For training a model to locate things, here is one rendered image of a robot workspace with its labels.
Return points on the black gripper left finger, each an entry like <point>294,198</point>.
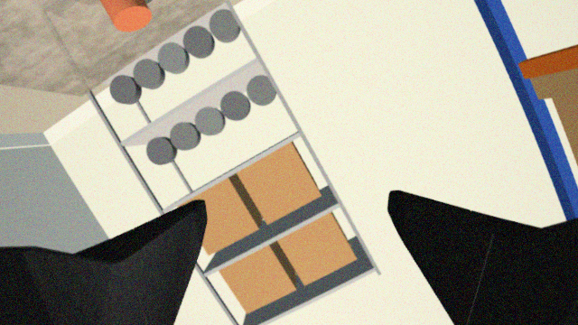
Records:
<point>139,277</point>

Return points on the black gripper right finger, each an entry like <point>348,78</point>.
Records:
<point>487,270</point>

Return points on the orange cylinder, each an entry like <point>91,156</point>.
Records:
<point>128,15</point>

